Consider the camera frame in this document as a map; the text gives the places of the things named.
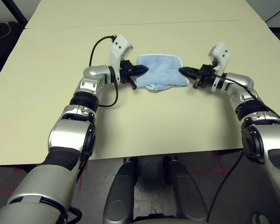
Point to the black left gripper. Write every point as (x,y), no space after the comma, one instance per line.
(124,71)

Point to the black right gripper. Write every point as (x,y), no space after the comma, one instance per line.
(207,77)

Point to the light blue terry towel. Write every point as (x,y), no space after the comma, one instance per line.
(163,70)

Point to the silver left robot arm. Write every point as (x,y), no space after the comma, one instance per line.
(67,135)

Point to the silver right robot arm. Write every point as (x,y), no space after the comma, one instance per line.
(270,144)

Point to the black tripod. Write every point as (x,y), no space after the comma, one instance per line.
(277,14)

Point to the grey robot right leg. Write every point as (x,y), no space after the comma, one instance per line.
(186,193)

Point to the grey robot leg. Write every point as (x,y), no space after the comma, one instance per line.
(186,193)
(121,193)

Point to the grey robot left leg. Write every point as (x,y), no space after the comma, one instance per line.
(121,193)

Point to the black-framed side table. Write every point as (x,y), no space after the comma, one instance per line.
(16,11)

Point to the person's sneaker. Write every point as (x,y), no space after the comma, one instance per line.
(259,218)

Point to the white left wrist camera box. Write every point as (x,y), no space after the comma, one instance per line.
(119,46)

